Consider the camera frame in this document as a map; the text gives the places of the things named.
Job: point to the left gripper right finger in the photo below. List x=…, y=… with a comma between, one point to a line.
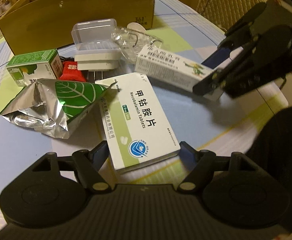
x=200, y=167

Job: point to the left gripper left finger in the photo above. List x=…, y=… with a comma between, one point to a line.
x=87, y=165

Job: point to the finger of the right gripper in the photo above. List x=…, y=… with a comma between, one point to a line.
x=210, y=85
x=220, y=58

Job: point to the long white medicine box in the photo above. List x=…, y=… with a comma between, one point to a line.
x=171, y=68

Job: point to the white mecobalamin tablet box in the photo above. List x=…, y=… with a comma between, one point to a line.
x=137, y=130

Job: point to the silver green foil pouch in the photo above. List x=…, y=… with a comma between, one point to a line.
x=54, y=107

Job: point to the wire hook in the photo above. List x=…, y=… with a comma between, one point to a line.
x=131, y=42

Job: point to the red small packet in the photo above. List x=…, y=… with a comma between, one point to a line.
x=71, y=73

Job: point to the green white small carton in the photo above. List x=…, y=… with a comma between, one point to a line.
x=27, y=68

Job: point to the clear plastic lidded case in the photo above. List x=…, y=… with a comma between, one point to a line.
x=94, y=35

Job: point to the white square plug box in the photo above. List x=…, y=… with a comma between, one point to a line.
x=98, y=61

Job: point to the brown cardboard box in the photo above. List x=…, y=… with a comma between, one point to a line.
x=35, y=25

